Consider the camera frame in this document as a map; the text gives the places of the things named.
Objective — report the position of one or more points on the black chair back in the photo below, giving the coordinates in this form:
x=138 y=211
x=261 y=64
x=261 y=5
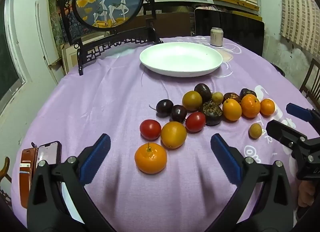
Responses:
x=237 y=29

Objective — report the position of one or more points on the brown wooden chair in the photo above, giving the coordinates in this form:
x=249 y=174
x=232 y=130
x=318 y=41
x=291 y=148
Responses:
x=310 y=82

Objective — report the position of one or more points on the white thread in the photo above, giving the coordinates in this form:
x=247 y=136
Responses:
x=166 y=89

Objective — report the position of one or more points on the small yellow longan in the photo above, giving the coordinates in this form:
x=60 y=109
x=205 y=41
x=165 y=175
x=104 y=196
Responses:
x=255 y=131
x=217 y=98

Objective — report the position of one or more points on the round deer picture black stand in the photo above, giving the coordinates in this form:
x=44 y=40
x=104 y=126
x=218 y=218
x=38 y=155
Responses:
x=110 y=0

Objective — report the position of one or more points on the red tomato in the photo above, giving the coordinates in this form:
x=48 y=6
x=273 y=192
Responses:
x=150 y=129
x=195 y=121

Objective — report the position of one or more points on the yellow orange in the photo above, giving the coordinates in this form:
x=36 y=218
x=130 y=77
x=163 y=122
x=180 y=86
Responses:
x=192 y=100
x=173 y=134
x=232 y=109

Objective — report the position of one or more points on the purple tablecloth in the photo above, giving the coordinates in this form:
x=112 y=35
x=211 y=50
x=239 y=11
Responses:
x=105 y=112

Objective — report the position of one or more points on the dark carved wooden chair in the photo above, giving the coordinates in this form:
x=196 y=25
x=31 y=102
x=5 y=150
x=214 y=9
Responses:
x=4 y=172

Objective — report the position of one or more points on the chequered curtain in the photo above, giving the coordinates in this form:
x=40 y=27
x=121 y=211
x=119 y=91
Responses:
x=300 y=10

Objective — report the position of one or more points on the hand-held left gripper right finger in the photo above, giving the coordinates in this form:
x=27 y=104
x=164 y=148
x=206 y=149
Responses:
x=225 y=157

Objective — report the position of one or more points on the white drink can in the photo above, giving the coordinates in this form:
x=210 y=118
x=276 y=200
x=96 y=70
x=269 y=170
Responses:
x=216 y=36

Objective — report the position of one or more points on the person's right hand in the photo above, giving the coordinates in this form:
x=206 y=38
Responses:
x=306 y=193

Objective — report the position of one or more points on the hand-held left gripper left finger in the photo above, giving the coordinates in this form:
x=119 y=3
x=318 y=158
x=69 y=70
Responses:
x=96 y=157

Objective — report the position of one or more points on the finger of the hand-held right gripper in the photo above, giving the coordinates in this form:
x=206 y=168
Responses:
x=298 y=112
x=285 y=132

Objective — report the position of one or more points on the small orange tangerine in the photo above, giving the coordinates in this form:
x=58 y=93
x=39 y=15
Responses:
x=267 y=107

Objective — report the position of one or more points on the leaning white picture frame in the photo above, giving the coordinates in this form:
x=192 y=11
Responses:
x=45 y=34

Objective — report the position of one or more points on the phone in brown wallet case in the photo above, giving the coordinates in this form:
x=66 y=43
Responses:
x=27 y=172

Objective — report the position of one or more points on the window frame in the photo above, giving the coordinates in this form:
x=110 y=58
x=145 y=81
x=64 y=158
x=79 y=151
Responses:
x=10 y=54

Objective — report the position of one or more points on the white oval plate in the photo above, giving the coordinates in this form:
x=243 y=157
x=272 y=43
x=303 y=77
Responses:
x=180 y=58

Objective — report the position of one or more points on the large tangerine with stem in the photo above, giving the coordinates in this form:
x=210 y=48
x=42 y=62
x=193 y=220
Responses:
x=150 y=158

